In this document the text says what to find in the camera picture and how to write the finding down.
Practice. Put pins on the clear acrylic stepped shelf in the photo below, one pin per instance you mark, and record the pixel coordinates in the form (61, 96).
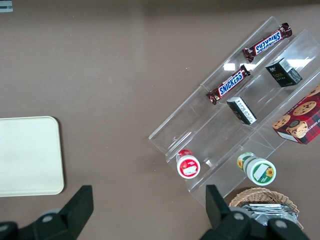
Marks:
(212, 130)

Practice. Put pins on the aluminium foil container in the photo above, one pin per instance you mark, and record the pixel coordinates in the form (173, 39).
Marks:
(270, 212)

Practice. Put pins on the red tartan cookie box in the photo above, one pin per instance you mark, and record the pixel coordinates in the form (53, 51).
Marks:
(302, 117)

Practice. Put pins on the small grey table-edge block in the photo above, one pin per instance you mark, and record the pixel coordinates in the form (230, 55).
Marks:
(5, 8)

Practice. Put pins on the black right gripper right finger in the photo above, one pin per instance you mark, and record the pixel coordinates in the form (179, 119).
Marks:
(220, 215)

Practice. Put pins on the red lid yogurt cup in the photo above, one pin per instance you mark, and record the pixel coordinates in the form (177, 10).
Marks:
(188, 166)

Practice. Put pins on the light wicker basket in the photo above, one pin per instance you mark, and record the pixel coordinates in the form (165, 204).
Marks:
(260, 195)

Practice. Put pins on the Snickers chocolate bar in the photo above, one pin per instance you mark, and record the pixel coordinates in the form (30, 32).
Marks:
(230, 83)
(267, 41)

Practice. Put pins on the small black carton box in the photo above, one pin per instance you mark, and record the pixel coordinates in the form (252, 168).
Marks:
(282, 73)
(241, 110)

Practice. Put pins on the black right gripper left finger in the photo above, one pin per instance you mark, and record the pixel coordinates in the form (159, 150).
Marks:
(72, 215)

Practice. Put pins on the green lid yogurt cup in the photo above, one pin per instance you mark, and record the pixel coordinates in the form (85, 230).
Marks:
(260, 171)

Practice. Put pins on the cream plastic tray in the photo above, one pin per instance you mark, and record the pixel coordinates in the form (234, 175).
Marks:
(27, 157)

